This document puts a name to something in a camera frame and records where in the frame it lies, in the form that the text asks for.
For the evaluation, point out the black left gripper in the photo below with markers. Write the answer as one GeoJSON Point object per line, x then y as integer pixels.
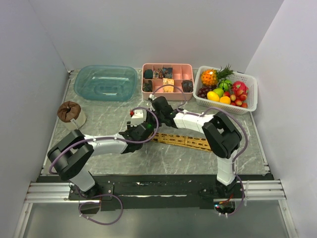
{"type": "Point", "coordinates": [130, 128]}

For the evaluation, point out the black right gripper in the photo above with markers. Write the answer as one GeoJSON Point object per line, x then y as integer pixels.
{"type": "Point", "coordinates": [154, 110]}

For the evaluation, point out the yellow beetle print tie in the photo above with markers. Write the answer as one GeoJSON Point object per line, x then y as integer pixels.
{"type": "Point", "coordinates": [183, 141]}

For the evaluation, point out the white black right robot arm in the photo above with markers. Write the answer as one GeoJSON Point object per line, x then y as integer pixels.
{"type": "Point", "coordinates": [221, 134]}

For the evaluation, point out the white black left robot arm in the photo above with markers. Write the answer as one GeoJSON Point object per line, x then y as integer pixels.
{"type": "Point", "coordinates": [70, 155]}

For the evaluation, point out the black rolled tie left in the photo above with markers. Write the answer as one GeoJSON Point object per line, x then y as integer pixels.
{"type": "Point", "coordinates": [147, 86]}

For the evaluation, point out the yellow rolled tie in box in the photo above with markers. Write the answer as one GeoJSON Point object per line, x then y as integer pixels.
{"type": "Point", "coordinates": [168, 85]}

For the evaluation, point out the pink divided organizer box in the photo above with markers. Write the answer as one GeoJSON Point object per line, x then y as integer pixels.
{"type": "Point", "coordinates": [174, 81]}

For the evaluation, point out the dark rolled tie right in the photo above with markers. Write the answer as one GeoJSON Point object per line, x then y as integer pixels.
{"type": "Point", "coordinates": [187, 86]}

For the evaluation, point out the multicolour patterned rolled tie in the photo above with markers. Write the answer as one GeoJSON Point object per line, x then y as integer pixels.
{"type": "Point", "coordinates": [157, 74]}

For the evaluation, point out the blue patterned rolled tie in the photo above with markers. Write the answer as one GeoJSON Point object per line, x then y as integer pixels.
{"type": "Point", "coordinates": [167, 72]}

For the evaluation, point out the purple toy grapes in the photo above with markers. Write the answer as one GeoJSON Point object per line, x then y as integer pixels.
{"type": "Point", "coordinates": [203, 91]}

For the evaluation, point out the dark green rolled tie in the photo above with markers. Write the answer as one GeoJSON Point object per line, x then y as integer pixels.
{"type": "Point", "coordinates": [148, 74]}

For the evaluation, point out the yellow toy mango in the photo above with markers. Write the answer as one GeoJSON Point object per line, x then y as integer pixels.
{"type": "Point", "coordinates": [212, 96]}

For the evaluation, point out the orange toy pineapple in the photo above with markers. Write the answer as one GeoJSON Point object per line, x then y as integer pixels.
{"type": "Point", "coordinates": [212, 77]}

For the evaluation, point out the lime green toy fruit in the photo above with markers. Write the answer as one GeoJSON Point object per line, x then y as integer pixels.
{"type": "Point", "coordinates": [219, 91]}

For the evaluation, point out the orange toy fruit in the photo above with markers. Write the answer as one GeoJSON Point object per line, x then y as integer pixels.
{"type": "Point", "coordinates": [225, 100]}

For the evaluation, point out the teal transparent plastic tub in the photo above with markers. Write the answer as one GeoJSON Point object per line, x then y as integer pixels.
{"type": "Point", "coordinates": [106, 83]}

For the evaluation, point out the brown white rolled cloth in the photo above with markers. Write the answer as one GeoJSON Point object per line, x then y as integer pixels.
{"type": "Point", "coordinates": [71, 115]}

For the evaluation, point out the pink toy dragon fruit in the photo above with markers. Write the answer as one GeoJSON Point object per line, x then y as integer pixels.
{"type": "Point", "coordinates": [240, 88]}

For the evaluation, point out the white plastic fruit basket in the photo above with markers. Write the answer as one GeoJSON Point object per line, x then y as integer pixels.
{"type": "Point", "coordinates": [239, 104]}

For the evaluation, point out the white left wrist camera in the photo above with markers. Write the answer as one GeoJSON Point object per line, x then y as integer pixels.
{"type": "Point", "coordinates": [138, 116]}

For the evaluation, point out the black aluminium mounting rail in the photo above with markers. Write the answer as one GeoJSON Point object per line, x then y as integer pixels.
{"type": "Point", "coordinates": [113, 192]}

